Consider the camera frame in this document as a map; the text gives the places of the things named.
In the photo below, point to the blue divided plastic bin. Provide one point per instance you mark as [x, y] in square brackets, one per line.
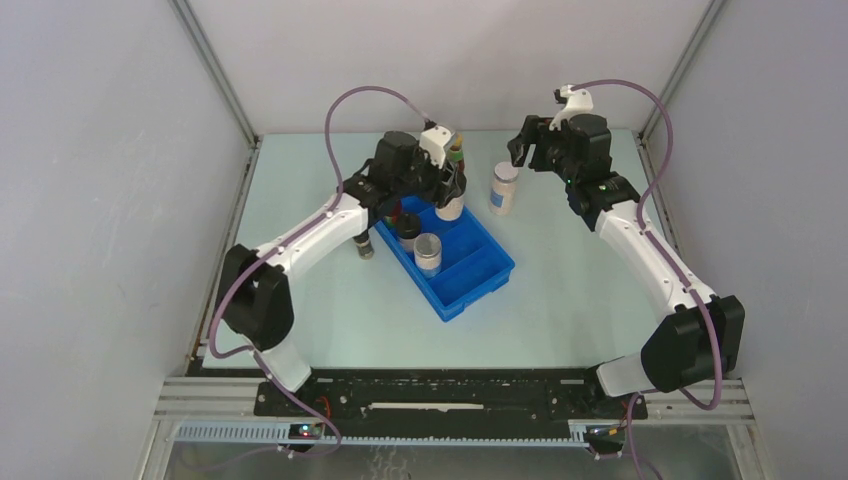
[473, 263]

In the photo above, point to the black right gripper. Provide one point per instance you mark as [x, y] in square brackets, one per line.
[535, 132]

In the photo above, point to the black-lid spout jar front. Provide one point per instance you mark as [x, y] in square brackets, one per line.
[408, 227]

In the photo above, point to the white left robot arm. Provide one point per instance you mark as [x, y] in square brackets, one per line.
[254, 297]

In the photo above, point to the peppercorn jar blue label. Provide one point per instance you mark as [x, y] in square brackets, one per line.
[503, 188]

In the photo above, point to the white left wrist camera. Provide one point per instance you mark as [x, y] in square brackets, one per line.
[437, 141]

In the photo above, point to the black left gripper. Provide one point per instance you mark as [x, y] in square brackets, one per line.
[439, 193]

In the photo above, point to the black spice shaker front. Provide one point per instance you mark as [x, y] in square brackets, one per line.
[364, 246]

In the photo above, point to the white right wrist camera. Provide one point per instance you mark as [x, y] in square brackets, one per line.
[574, 101]

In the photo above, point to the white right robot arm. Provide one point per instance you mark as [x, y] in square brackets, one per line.
[698, 333]

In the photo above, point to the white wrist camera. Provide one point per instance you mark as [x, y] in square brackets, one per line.
[574, 101]
[437, 141]

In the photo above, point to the black-lid spout jar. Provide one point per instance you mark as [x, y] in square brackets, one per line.
[450, 205]
[408, 227]

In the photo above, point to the short yellow-cap sauce bottle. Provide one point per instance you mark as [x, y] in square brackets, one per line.
[392, 218]

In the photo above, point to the tall green-label sauce bottle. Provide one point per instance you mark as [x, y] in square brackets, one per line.
[457, 161]

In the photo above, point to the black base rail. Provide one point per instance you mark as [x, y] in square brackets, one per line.
[449, 404]

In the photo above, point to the peppercorn jar silver lid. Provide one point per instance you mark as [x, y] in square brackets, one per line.
[427, 250]

